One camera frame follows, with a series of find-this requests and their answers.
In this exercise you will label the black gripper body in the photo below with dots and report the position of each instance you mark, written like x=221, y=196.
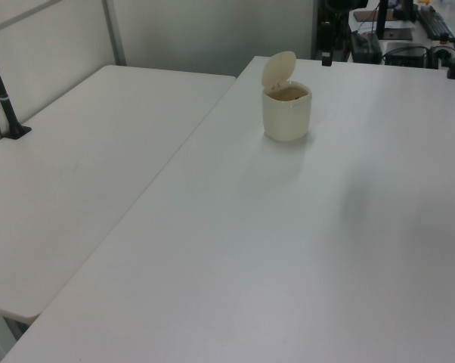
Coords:
x=341, y=4

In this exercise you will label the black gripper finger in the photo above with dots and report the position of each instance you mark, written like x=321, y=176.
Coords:
x=326, y=45
x=338, y=34

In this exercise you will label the cream trash bin with lid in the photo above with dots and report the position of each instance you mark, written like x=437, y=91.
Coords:
x=286, y=117

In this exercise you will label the black device with green label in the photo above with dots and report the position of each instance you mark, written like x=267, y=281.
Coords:
x=365, y=47

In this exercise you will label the black monitor stand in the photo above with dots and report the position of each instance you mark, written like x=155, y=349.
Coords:
x=381, y=19

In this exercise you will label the black keyboard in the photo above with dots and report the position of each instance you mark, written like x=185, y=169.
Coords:
x=435, y=22

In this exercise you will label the grey partition frame post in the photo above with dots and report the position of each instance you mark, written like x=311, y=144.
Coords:
x=114, y=30

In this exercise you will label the black camera pole with base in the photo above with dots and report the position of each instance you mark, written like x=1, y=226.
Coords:
x=4, y=102

